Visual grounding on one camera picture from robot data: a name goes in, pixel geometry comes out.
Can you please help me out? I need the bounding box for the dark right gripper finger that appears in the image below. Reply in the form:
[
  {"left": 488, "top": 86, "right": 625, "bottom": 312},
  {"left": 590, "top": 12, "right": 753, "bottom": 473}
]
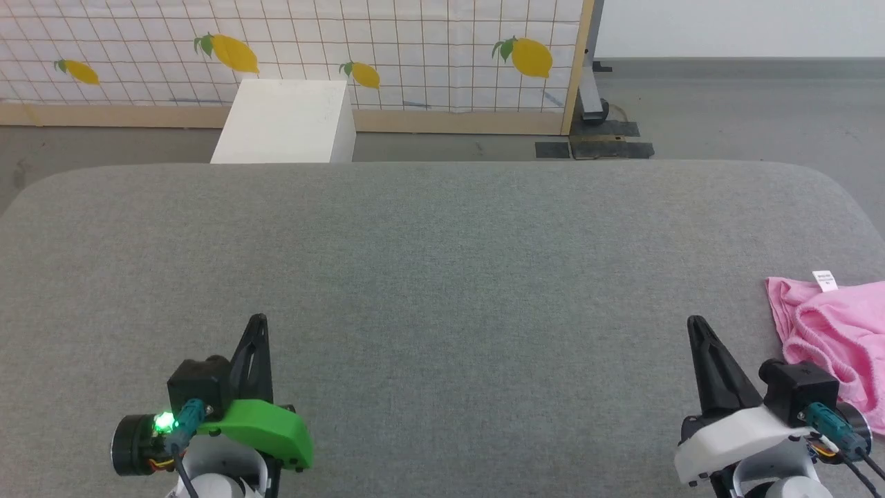
[{"left": 686, "top": 315, "right": 763, "bottom": 418}]

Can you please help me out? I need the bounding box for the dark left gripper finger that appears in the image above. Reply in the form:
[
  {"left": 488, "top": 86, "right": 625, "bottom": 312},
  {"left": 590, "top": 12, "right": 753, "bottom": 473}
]
[{"left": 228, "top": 313, "right": 274, "bottom": 409}]

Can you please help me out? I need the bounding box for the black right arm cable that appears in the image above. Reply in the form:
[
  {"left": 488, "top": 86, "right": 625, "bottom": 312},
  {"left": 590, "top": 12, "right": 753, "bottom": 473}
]
[{"left": 801, "top": 403, "right": 885, "bottom": 485}]

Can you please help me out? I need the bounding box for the white box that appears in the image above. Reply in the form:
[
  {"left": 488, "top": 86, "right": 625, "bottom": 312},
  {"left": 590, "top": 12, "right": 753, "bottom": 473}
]
[{"left": 210, "top": 80, "right": 357, "bottom": 165}]

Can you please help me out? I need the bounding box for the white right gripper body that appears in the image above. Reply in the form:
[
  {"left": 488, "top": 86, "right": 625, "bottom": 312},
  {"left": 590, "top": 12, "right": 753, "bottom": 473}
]
[{"left": 674, "top": 403, "right": 874, "bottom": 486}]

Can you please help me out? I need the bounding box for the grey stand leg with wheel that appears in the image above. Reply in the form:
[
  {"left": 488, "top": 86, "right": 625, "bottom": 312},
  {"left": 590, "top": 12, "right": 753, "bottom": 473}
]
[{"left": 579, "top": 0, "right": 611, "bottom": 126}]

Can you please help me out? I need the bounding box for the pink garment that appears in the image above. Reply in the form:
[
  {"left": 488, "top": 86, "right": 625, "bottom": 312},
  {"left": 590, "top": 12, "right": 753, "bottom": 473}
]
[{"left": 765, "top": 270, "right": 885, "bottom": 436}]

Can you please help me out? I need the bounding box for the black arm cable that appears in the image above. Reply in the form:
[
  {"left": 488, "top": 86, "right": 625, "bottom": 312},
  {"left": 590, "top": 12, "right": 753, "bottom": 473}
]
[
  {"left": 801, "top": 403, "right": 885, "bottom": 485},
  {"left": 161, "top": 398, "right": 209, "bottom": 498}
]

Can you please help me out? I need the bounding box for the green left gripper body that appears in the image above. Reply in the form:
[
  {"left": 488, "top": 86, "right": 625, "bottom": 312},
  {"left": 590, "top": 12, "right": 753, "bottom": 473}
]
[{"left": 113, "top": 399, "right": 314, "bottom": 477}]

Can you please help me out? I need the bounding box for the lemon print partition panel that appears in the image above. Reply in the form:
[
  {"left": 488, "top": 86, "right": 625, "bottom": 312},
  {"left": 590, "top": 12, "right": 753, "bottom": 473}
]
[{"left": 0, "top": 0, "right": 595, "bottom": 136}]

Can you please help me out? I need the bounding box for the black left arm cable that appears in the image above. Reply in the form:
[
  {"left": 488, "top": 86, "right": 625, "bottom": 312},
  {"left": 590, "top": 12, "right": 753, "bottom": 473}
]
[{"left": 161, "top": 398, "right": 209, "bottom": 498}]

